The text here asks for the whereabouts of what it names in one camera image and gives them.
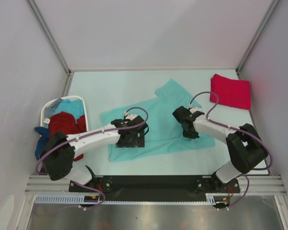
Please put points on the folded red t-shirt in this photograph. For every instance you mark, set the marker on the folded red t-shirt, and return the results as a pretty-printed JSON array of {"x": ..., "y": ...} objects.
[{"x": 232, "y": 93}]

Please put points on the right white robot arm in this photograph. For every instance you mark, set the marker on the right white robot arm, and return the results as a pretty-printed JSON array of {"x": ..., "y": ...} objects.
[{"x": 245, "y": 148}]

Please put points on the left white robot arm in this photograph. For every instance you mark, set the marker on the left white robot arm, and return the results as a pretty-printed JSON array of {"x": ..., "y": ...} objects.
[{"x": 60, "y": 151}]

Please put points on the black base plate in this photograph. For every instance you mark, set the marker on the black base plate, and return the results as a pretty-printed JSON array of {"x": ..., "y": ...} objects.
[{"x": 162, "y": 188}]

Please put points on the teal t-shirt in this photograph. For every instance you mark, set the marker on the teal t-shirt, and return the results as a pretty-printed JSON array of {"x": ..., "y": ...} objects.
[{"x": 165, "y": 133}]

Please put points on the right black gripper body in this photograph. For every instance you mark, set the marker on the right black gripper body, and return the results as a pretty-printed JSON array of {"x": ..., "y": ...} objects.
[{"x": 190, "y": 134}]

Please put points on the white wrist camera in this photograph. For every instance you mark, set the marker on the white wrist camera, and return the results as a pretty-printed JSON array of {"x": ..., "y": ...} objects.
[
  {"x": 195, "y": 109},
  {"x": 129, "y": 116}
]

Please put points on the aluminium frame rail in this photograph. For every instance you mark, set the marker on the aluminium frame rail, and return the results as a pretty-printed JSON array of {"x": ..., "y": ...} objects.
[{"x": 262, "y": 185}]

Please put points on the light blue cable duct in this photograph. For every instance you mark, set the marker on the light blue cable duct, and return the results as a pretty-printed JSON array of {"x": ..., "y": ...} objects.
[{"x": 67, "y": 199}]

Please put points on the dark red t-shirt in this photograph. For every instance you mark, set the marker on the dark red t-shirt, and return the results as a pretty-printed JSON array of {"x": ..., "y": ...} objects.
[{"x": 67, "y": 124}]

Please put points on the light blue t-shirt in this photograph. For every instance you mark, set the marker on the light blue t-shirt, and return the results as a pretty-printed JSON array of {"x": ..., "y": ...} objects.
[{"x": 75, "y": 108}]

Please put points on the dark blue t-shirt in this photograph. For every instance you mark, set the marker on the dark blue t-shirt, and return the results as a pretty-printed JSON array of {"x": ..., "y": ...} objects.
[{"x": 43, "y": 139}]

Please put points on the white laundry basket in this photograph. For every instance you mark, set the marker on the white laundry basket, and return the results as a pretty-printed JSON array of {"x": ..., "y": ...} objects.
[{"x": 49, "y": 108}]

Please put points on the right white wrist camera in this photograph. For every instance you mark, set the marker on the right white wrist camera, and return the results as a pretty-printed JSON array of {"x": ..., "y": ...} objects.
[{"x": 195, "y": 109}]

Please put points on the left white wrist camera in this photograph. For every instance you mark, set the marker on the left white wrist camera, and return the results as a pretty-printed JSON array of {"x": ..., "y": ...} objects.
[{"x": 129, "y": 116}]

